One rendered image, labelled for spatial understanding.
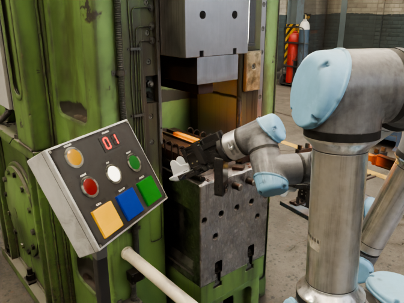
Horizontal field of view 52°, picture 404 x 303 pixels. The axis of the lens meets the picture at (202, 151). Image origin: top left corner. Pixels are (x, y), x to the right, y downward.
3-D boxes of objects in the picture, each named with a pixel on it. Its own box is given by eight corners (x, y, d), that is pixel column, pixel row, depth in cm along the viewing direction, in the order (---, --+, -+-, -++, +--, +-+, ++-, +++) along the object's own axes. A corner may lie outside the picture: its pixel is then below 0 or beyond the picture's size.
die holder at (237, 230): (264, 254, 188) (270, 162, 174) (200, 288, 165) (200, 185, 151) (189, 211, 229) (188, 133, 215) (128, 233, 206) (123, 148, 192)
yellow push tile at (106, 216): (124, 225, 110) (111, 200, 109) (106, 238, 104) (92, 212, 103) (119, 226, 111) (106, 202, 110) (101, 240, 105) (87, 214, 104)
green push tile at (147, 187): (163, 196, 127) (151, 174, 127) (149, 206, 121) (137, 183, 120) (158, 197, 128) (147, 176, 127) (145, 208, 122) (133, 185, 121)
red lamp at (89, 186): (101, 193, 107) (100, 178, 106) (85, 199, 104) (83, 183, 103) (96, 190, 109) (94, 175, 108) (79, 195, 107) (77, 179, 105)
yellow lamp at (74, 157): (86, 165, 106) (84, 148, 105) (68, 169, 104) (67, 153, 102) (80, 162, 109) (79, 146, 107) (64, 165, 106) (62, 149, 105)
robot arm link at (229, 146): (253, 150, 110) (242, 160, 103) (238, 156, 112) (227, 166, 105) (240, 125, 109) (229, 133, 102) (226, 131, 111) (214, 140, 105)
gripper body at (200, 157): (190, 143, 117) (225, 127, 111) (204, 170, 118) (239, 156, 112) (177, 151, 111) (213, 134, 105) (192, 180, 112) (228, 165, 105)
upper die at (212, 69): (237, 79, 158) (238, 53, 155) (197, 85, 146) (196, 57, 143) (173, 68, 189) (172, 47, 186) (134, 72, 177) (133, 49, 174)
